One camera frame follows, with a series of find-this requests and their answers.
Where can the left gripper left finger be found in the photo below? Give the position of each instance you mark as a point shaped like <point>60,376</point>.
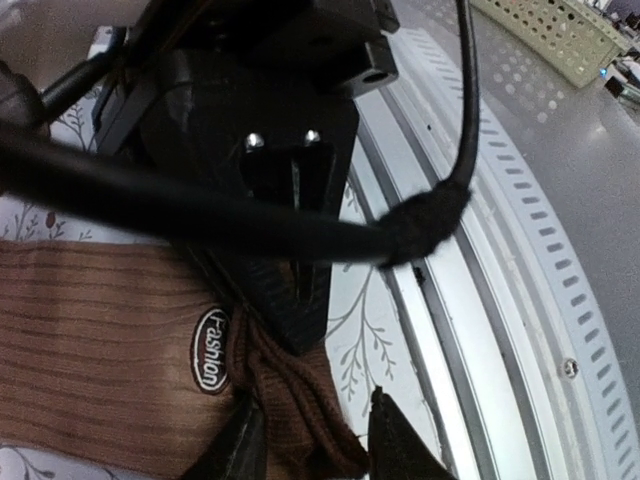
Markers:
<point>238,451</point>

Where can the floral table mat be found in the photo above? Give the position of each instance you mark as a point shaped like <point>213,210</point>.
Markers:
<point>49,157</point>

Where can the brown ribbed sock pair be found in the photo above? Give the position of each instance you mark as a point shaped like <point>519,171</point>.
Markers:
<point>120,355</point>

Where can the aluminium front rail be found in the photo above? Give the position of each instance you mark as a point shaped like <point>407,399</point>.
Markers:
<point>502,358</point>

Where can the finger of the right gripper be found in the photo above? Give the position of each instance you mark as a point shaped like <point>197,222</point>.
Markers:
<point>270,267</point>

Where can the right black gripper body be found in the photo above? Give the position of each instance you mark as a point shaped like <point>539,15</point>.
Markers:
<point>255,99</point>

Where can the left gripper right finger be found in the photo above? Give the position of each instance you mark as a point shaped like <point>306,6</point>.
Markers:
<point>396,451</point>

